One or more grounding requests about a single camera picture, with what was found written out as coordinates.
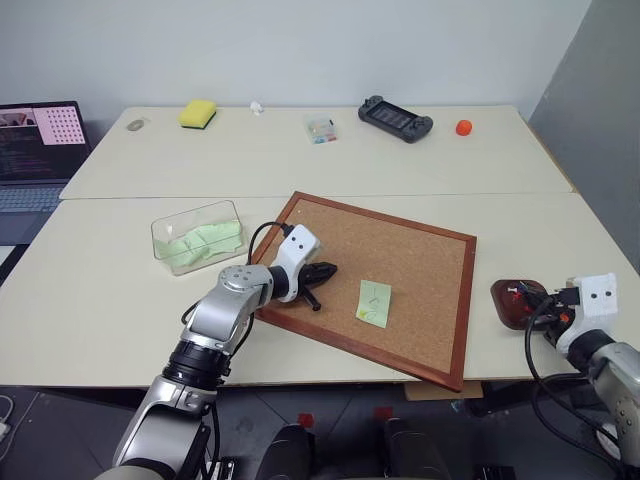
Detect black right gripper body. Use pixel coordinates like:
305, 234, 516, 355
528, 287, 577, 348

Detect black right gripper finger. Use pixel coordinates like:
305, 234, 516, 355
517, 281, 550, 309

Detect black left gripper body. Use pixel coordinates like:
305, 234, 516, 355
293, 262, 321, 303

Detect brown wooden tray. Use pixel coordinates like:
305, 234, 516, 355
489, 278, 551, 332

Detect green sticky note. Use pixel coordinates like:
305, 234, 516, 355
355, 279, 393, 330

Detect clear plastic box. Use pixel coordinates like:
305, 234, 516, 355
150, 199, 250, 277

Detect wood-framed cork board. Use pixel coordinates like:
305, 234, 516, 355
248, 190, 478, 394

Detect crumpled green notes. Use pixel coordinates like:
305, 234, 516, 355
153, 219, 244, 274

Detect brown cardboard piece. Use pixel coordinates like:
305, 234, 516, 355
403, 381, 485, 402

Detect small clear pushpin case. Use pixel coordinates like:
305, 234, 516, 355
302, 113, 339, 146

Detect dark rounded shape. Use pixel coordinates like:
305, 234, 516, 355
257, 423, 317, 480

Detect black handheld game controller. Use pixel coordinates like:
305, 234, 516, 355
357, 94, 434, 145

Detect yellow and green sponge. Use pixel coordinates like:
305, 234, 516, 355
177, 98, 218, 132

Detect open laptop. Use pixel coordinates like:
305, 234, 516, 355
0, 101, 92, 246

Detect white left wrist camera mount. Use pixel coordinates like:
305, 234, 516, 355
273, 224, 322, 304

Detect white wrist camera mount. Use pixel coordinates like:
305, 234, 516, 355
555, 272, 619, 357
273, 224, 322, 304

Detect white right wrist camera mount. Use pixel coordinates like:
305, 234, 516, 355
555, 272, 619, 357

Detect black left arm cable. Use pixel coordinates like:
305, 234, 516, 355
246, 221, 296, 267

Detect white cable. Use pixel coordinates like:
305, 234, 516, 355
0, 394, 14, 446

